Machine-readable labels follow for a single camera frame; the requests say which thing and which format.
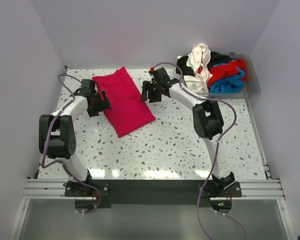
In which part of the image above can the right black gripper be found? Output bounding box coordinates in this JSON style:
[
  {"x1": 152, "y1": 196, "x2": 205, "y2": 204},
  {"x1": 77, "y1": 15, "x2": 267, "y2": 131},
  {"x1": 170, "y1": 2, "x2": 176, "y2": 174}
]
[{"x1": 140, "y1": 80, "x2": 162, "y2": 103}]

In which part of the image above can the magenta t shirt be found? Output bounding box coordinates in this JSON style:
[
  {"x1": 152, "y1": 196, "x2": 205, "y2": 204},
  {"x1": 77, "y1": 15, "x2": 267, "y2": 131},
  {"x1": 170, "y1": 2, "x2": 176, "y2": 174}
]
[{"x1": 92, "y1": 67, "x2": 156, "y2": 138}]

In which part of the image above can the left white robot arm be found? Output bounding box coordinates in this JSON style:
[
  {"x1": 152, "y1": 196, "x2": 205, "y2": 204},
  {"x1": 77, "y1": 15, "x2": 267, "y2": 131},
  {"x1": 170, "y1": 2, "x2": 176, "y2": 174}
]
[{"x1": 38, "y1": 79, "x2": 112, "y2": 198}]

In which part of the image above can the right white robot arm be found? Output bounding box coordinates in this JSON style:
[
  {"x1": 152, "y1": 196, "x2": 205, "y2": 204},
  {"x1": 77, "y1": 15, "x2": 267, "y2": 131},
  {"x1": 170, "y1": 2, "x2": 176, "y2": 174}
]
[{"x1": 140, "y1": 67, "x2": 235, "y2": 197}]

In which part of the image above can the white t shirt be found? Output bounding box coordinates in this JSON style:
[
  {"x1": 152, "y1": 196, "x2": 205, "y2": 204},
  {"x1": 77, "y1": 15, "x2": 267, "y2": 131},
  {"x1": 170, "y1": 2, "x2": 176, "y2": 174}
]
[{"x1": 183, "y1": 43, "x2": 213, "y2": 94}]

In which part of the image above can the red t shirt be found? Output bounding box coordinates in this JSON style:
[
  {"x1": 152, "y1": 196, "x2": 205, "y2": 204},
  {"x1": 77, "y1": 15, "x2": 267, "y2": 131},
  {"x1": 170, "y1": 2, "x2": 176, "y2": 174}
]
[{"x1": 207, "y1": 59, "x2": 247, "y2": 85}]

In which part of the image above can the clear plastic bin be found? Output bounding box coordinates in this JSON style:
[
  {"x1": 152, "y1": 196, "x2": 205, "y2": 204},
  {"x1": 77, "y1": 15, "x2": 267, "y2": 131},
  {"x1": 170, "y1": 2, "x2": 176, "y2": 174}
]
[{"x1": 198, "y1": 52, "x2": 261, "y2": 99}]

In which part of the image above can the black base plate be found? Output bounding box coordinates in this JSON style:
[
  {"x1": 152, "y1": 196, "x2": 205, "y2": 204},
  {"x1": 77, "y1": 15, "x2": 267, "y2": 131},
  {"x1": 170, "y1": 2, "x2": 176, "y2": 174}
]
[{"x1": 63, "y1": 179, "x2": 242, "y2": 210}]

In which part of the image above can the aluminium frame rail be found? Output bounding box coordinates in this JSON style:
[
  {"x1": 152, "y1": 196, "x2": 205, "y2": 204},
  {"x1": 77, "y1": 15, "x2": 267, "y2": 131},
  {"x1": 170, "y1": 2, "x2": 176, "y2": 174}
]
[{"x1": 21, "y1": 159, "x2": 287, "y2": 201}]

